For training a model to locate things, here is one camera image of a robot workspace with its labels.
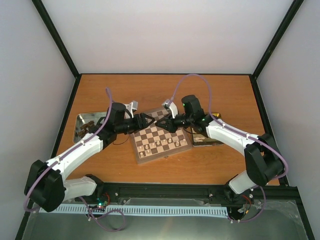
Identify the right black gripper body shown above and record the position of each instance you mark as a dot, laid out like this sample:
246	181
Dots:
188	120

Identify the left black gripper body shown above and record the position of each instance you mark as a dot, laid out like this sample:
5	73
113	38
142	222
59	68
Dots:
122	128

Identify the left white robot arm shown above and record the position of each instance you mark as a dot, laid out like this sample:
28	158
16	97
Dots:
47	183

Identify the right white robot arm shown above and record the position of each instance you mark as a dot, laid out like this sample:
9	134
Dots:
263	161

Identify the wooden chess board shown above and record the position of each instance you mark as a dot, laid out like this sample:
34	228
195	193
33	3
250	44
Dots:
152	134

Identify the dark chess pieces pile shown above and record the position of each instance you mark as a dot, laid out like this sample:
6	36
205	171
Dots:
84	129

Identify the left controller board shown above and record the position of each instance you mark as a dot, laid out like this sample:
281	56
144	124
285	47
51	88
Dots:
102	203

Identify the gold metal tin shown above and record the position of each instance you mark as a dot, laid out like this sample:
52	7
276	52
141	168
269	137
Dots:
200	138

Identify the silver metal tin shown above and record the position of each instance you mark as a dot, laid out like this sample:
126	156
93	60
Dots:
83	122

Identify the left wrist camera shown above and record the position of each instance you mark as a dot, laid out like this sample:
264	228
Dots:
130	108

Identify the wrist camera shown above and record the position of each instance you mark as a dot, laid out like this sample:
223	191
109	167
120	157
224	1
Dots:
170	106
130	108

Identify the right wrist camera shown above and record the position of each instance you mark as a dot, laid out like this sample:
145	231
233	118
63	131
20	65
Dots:
170	106

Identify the light blue cable duct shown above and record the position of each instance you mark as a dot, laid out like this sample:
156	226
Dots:
161	211

